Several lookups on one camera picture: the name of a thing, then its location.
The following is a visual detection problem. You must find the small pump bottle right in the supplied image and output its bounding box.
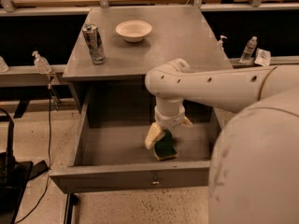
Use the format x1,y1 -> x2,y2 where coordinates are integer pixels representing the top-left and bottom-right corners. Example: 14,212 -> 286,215
218,35 -> 227,51

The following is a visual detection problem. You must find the black stand base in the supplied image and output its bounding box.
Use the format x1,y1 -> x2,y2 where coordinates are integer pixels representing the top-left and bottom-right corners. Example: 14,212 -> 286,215
0,109 -> 49,224

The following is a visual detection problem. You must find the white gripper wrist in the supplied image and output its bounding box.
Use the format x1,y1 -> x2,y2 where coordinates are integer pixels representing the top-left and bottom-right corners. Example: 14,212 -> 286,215
145,106 -> 193,149

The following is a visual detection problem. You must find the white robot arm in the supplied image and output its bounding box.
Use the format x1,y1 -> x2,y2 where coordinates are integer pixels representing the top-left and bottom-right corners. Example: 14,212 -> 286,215
145,59 -> 299,224

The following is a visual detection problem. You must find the black cable on floor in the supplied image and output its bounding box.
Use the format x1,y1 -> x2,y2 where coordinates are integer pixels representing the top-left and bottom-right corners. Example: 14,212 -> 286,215
14,83 -> 54,224

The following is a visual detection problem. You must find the clear pump bottle left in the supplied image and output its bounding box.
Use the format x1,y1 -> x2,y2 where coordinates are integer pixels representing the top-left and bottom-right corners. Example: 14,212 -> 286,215
32,50 -> 51,74

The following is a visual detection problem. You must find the silver drink can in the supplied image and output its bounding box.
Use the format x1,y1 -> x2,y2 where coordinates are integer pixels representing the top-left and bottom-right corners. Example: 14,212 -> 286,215
82,23 -> 106,64

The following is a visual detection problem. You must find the clear water bottle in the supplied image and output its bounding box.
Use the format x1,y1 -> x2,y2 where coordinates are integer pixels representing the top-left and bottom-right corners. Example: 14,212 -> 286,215
240,36 -> 257,63

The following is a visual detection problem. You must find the white bowl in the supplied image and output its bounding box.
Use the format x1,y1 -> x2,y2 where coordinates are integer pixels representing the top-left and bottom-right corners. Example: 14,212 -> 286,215
116,20 -> 152,43

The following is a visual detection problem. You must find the white packet on ledge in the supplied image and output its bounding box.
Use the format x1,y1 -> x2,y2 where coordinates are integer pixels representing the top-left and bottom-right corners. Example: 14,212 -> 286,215
254,49 -> 271,66

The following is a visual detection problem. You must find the grey cabinet counter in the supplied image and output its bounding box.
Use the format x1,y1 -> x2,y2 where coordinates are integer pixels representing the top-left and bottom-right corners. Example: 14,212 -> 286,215
63,5 -> 235,114

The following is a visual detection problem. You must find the green and yellow sponge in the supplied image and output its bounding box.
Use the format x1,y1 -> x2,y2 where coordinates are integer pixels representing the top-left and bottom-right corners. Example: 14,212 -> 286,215
154,130 -> 178,161

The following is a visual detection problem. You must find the open grey top drawer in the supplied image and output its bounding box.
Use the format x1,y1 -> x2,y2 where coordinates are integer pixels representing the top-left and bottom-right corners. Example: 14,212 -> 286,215
50,84 -> 220,193

